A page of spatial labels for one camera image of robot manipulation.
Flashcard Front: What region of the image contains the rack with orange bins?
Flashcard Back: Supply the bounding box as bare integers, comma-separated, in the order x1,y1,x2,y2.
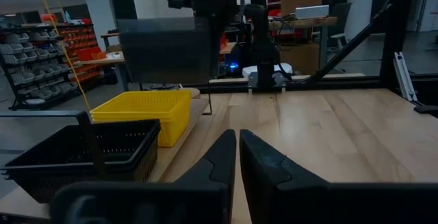
56,23,102,83

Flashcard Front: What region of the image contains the black rack with grey bins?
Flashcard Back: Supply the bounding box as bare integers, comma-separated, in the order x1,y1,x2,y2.
0,23,81,111

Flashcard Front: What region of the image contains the black aluminium frame post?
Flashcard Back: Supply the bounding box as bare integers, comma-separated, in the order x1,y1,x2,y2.
378,0,417,88

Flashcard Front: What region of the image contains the dark office chair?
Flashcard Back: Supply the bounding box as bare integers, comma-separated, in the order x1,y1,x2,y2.
326,1,353,52

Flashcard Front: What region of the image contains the silver aluminium bracket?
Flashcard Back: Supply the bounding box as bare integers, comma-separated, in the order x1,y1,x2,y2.
392,51,419,103

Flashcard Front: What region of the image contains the brown cardboard box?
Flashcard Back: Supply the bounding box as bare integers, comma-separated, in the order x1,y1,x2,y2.
279,0,323,18
279,42,321,76

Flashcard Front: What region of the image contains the dark grey rectangular screen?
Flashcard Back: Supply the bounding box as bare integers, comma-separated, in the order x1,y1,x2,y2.
117,16,220,85

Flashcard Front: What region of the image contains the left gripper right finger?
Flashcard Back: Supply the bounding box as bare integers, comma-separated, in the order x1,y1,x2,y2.
239,129,330,224

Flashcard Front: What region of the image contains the wooden desk with metal legs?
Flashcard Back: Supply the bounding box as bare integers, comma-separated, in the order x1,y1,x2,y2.
268,16,339,71

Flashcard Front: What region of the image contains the black diagonal frame brace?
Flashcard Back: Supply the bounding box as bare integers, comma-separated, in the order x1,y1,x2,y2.
300,3,393,85

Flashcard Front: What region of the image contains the black table clamp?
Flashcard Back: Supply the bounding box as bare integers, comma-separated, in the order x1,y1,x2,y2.
412,102,438,117

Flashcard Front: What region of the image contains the yellow cord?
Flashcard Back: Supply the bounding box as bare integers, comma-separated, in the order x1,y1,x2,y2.
34,0,92,112

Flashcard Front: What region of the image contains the white flat box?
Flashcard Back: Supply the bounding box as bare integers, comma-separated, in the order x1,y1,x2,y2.
294,4,330,21

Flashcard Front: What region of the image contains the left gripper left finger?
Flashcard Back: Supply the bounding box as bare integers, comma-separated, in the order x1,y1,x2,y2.
175,129,237,224

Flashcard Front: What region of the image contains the wooden work table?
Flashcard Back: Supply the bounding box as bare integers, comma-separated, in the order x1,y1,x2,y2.
73,51,129,92

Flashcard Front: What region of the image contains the white rounded device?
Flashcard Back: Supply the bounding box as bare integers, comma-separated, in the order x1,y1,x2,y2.
242,62,294,79

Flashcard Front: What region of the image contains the black frame crossbar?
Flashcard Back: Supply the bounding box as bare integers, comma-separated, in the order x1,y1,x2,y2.
191,74,438,93

